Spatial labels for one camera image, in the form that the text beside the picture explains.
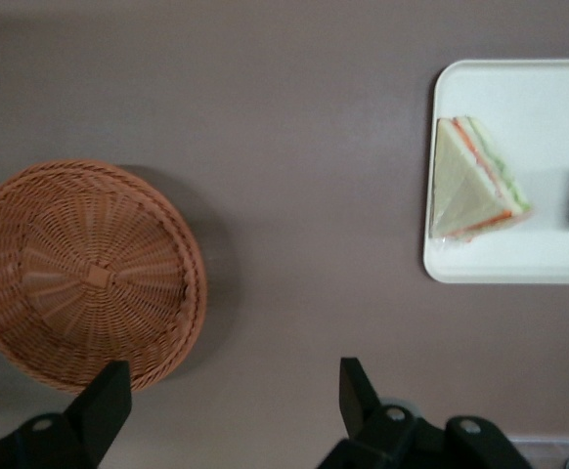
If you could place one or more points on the clear acrylic bottle rack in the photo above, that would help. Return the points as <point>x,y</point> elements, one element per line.
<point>538,449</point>

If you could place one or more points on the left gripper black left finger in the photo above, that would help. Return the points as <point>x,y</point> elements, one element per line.
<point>89,420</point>

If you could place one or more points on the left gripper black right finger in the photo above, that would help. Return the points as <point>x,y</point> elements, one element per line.
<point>367,425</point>

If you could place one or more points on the round brown wicker basket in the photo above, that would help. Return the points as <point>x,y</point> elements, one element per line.
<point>84,278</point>

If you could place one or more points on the triangular sandwich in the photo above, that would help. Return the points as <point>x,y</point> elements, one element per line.
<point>460,190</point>

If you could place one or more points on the cream plastic tray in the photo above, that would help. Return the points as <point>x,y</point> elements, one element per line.
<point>509,88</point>

